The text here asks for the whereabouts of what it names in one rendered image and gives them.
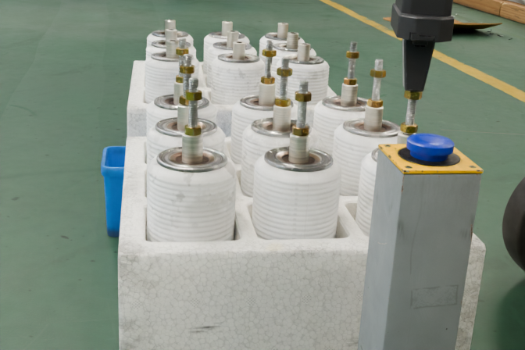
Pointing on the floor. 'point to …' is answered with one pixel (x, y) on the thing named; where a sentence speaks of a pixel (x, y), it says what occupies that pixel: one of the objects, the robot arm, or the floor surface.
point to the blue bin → (113, 186)
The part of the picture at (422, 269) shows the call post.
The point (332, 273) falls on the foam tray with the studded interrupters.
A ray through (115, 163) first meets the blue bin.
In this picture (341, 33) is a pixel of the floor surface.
